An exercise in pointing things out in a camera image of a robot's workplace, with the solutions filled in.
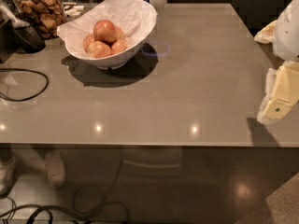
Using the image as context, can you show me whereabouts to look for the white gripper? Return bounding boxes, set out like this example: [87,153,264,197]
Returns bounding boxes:
[254,0,299,125]

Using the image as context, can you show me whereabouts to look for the white ceramic bowl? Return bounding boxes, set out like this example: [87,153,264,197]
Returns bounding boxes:
[64,0,158,70]

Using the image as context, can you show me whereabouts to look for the white paper bowl liner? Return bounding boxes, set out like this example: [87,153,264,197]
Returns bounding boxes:
[57,0,157,48]

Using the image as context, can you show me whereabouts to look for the front right apple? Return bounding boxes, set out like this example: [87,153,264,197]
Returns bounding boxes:
[111,39,127,55]

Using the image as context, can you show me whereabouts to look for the right rear apple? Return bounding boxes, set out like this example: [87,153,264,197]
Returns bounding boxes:
[115,26,125,40]

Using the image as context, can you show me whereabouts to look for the front left apple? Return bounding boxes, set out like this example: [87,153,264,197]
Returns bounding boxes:
[87,41,112,58]

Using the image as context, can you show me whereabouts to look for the far left apple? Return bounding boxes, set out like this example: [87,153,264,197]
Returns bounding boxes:
[82,35,94,51]

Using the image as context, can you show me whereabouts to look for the small white packets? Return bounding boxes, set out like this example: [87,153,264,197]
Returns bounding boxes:
[64,5,85,17]

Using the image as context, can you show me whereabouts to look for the glass jar of chips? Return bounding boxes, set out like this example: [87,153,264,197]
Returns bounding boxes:
[13,0,66,39]

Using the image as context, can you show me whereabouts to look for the white shoe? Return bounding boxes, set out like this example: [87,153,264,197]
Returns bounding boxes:
[44,150,66,189]

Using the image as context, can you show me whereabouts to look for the black cable on table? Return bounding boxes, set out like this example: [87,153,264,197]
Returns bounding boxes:
[0,67,50,103]

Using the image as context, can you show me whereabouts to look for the black floor cables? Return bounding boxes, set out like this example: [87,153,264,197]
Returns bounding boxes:
[0,159,130,224]

